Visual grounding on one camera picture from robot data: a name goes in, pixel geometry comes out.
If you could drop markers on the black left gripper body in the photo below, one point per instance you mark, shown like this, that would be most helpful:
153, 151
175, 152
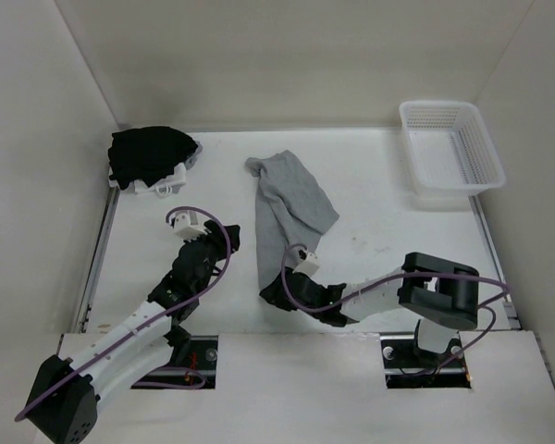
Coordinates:
216, 244

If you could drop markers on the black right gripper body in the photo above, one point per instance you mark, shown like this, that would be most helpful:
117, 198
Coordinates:
280, 301

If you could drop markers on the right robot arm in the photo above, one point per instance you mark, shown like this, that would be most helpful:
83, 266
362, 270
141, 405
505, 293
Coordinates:
442, 292

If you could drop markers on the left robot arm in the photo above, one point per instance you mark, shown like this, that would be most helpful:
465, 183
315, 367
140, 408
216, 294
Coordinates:
67, 395

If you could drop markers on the white folded tank top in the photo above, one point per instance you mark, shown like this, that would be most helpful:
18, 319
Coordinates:
163, 187

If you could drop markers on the black folded tank top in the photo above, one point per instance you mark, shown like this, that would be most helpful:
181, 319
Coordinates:
147, 154

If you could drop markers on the white plastic basket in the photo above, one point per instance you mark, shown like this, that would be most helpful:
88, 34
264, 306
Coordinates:
448, 148

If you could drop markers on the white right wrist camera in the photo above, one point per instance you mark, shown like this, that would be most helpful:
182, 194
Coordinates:
308, 263

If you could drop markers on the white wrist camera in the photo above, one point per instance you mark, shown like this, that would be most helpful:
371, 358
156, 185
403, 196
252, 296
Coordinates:
185, 224
308, 263

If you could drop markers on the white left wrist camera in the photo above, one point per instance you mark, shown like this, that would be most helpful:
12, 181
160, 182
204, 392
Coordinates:
185, 224

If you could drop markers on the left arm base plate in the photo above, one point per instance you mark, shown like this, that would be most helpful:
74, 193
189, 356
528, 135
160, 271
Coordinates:
192, 366

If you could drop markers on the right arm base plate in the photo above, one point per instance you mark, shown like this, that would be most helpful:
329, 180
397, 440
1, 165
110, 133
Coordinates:
407, 367

